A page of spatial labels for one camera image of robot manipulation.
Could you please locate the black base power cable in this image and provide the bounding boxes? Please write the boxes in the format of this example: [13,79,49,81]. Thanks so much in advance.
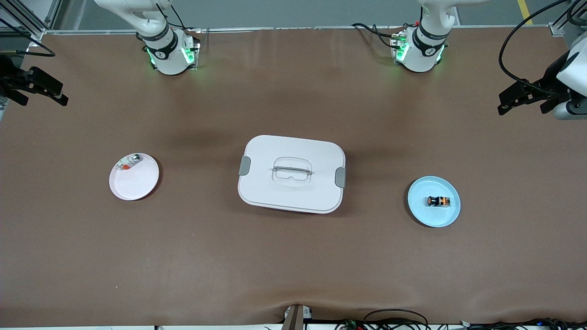
[351,22,400,50]

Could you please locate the light blue round plate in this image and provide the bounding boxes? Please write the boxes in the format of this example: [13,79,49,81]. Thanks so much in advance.
[407,176,461,228]

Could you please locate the white lidded storage box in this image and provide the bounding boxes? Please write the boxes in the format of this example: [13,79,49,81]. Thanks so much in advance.
[237,134,347,215]

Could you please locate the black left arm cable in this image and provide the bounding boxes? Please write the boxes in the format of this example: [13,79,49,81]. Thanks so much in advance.
[498,0,571,98]

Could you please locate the pink round plate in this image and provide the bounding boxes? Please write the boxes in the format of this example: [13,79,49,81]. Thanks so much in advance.
[109,153,160,201]

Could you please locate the small clear red switch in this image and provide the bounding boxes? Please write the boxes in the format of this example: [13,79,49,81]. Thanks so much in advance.
[115,154,143,172]

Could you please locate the brown table mat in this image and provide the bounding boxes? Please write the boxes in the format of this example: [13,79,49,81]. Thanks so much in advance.
[0,25,587,327]

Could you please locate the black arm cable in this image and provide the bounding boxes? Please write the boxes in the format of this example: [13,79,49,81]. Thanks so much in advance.
[498,0,571,98]
[0,33,56,58]

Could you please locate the black looped floor cables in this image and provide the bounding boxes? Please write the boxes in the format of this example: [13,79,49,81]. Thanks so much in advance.
[334,308,432,330]

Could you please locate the silver table edge rail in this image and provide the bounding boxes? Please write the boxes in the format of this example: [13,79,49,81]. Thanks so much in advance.
[44,25,551,35]

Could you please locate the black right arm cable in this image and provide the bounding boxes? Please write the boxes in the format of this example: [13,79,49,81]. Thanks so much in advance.
[0,33,56,58]

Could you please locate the black cable bundle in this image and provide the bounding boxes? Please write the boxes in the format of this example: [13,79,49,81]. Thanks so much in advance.
[459,317,587,330]

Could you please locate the brown camera mount post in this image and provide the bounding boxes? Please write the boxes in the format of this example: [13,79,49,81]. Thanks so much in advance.
[282,304,313,330]

